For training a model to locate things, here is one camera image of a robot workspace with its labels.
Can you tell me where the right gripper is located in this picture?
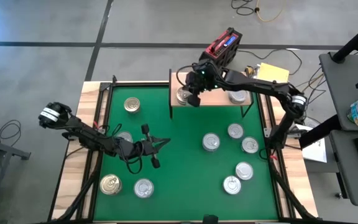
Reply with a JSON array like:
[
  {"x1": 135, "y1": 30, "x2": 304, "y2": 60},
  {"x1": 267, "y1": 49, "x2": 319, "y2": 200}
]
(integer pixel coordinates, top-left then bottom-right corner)
[{"x1": 185, "y1": 60, "x2": 227, "y2": 108}]

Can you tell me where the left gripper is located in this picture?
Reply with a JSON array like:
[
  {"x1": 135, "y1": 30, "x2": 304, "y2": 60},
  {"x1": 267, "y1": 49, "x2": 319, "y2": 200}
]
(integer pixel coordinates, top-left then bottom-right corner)
[{"x1": 126, "y1": 123, "x2": 172, "y2": 169}]

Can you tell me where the gold lid blue label can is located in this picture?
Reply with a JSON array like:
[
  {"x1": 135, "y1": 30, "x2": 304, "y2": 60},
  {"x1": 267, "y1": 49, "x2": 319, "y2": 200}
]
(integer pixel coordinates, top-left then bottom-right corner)
[
  {"x1": 175, "y1": 86, "x2": 194, "y2": 106},
  {"x1": 123, "y1": 96, "x2": 142, "y2": 114}
]

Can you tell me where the silver lid red label can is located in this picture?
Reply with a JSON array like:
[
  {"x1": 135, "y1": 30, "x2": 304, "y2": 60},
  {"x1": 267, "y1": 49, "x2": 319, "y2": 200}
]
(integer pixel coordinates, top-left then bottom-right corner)
[{"x1": 133, "y1": 177, "x2": 155, "y2": 199}]

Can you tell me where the silver lid green label can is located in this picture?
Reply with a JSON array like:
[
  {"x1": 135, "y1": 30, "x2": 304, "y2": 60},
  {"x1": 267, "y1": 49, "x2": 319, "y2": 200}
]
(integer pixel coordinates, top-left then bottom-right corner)
[
  {"x1": 201, "y1": 133, "x2": 221, "y2": 152},
  {"x1": 235, "y1": 161, "x2": 254, "y2": 181},
  {"x1": 227, "y1": 89, "x2": 248, "y2": 105}
]

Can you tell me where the blue teal label can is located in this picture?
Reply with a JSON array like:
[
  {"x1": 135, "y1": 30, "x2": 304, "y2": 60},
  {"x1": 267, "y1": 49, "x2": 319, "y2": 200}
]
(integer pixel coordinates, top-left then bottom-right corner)
[{"x1": 99, "y1": 173, "x2": 123, "y2": 196}]

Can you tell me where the silver lid teal white can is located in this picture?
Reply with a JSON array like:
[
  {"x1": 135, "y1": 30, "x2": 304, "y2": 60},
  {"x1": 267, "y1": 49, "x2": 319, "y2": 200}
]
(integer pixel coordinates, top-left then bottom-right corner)
[{"x1": 116, "y1": 130, "x2": 134, "y2": 143}]

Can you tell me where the green table mat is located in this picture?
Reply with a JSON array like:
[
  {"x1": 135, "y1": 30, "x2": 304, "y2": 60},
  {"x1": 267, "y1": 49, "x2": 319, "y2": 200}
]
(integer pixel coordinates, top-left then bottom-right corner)
[{"x1": 93, "y1": 85, "x2": 279, "y2": 222}]

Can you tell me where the silver lid blue label can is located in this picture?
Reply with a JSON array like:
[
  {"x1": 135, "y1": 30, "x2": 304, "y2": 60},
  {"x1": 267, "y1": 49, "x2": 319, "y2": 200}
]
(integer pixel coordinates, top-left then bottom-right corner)
[
  {"x1": 227, "y1": 122, "x2": 245, "y2": 139},
  {"x1": 241, "y1": 136, "x2": 260, "y2": 154}
]

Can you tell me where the red black toolbox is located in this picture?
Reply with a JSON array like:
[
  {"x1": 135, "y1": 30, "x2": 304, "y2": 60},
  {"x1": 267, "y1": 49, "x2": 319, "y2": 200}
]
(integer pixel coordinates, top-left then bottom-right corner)
[{"x1": 198, "y1": 27, "x2": 244, "y2": 73}]

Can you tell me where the yellow paper folder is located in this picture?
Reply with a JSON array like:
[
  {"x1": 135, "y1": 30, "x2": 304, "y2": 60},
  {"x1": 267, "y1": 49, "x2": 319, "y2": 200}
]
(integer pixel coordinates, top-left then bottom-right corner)
[{"x1": 256, "y1": 62, "x2": 291, "y2": 84}]

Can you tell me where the silver lid pink label can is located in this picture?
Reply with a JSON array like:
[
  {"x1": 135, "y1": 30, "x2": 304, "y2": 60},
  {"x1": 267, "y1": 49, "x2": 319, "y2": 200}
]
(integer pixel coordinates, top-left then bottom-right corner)
[{"x1": 222, "y1": 175, "x2": 242, "y2": 196}]

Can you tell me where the small black rounded object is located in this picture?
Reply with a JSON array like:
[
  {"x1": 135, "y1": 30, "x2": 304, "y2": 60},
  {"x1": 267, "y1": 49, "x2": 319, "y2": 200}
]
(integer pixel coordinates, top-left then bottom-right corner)
[{"x1": 203, "y1": 213, "x2": 219, "y2": 224}]

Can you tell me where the thick black pole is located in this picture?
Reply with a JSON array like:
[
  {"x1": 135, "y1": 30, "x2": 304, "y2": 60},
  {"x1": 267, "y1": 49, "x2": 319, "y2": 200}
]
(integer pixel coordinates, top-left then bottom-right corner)
[
  {"x1": 331, "y1": 15, "x2": 358, "y2": 63},
  {"x1": 298, "y1": 114, "x2": 343, "y2": 149}
]

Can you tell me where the white paper sheet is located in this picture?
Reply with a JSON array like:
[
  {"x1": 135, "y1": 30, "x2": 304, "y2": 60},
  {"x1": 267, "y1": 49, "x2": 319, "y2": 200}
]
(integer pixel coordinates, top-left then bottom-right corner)
[{"x1": 301, "y1": 136, "x2": 328, "y2": 164}]

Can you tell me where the grey desk top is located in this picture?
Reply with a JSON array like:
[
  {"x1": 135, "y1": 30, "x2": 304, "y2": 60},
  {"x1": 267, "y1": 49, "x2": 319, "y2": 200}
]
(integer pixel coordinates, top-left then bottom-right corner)
[
  {"x1": 318, "y1": 51, "x2": 358, "y2": 131},
  {"x1": 329, "y1": 129, "x2": 358, "y2": 207}
]

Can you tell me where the grey metal stand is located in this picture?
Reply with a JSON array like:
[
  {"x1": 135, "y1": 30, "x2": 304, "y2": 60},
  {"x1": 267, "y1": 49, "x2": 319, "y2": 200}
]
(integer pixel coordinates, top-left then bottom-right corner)
[{"x1": 0, "y1": 126, "x2": 32, "y2": 224}]

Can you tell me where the wooden shelf black metal frame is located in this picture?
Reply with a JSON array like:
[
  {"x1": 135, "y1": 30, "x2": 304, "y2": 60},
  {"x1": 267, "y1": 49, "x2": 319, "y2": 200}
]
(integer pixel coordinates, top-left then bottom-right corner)
[{"x1": 168, "y1": 68, "x2": 255, "y2": 120}]

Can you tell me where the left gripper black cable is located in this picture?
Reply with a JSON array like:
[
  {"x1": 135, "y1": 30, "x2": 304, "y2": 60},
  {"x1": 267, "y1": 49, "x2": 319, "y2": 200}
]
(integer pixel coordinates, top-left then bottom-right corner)
[{"x1": 104, "y1": 123, "x2": 145, "y2": 175}]

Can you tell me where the black aluminium table frame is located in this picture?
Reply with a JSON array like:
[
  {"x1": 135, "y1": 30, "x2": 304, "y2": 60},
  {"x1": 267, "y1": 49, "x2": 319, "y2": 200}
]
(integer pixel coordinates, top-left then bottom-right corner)
[{"x1": 47, "y1": 74, "x2": 315, "y2": 224}]

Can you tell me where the long black floor cable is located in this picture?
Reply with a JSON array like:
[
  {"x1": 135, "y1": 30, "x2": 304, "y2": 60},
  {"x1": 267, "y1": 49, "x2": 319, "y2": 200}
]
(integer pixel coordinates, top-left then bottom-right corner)
[{"x1": 238, "y1": 48, "x2": 303, "y2": 77}]

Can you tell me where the coiled black floor cable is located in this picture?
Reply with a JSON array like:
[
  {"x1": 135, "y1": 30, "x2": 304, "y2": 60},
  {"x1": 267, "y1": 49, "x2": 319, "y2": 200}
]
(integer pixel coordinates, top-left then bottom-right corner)
[{"x1": 231, "y1": 0, "x2": 255, "y2": 16}]

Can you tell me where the yellow power cable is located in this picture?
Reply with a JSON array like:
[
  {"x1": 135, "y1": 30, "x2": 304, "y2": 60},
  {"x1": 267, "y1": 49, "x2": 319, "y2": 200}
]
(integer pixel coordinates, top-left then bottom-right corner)
[{"x1": 254, "y1": 0, "x2": 287, "y2": 23}]

